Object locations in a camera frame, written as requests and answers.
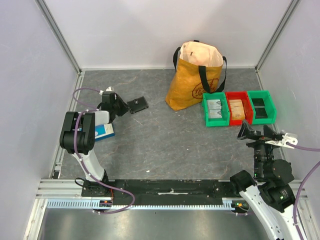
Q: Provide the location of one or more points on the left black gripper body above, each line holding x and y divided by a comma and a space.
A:
114, 106

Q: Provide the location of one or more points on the right green plastic bin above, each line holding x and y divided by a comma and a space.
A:
269, 106

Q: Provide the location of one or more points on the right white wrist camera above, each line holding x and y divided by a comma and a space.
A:
284, 140

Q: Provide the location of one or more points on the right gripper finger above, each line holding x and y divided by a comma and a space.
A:
247, 132
270, 135

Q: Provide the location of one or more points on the blue white card box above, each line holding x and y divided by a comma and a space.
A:
104, 131

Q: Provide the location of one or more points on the yellow tote bag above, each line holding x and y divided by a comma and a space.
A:
198, 67

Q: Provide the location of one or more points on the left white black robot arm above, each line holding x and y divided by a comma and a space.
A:
78, 138

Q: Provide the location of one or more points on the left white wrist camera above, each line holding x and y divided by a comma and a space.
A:
109, 89

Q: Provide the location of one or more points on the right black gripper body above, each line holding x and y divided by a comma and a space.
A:
260, 143

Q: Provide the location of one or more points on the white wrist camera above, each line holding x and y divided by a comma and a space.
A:
284, 140
109, 89

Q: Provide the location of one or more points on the green plastic bin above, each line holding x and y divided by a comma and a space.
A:
222, 122
269, 106

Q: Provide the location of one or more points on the red plastic bin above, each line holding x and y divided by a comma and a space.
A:
243, 95

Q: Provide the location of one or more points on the gold cards stack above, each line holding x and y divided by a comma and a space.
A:
236, 109

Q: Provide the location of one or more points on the black cards stack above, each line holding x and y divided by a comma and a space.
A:
259, 107

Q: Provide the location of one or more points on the left green plastic bin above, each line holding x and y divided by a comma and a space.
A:
222, 122

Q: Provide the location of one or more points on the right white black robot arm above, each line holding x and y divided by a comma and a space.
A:
267, 191

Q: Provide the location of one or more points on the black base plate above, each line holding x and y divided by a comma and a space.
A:
159, 191

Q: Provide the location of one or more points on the slotted cable duct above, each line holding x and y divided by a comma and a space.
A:
96, 204

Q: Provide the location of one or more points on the silver cards stack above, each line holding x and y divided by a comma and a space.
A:
214, 108

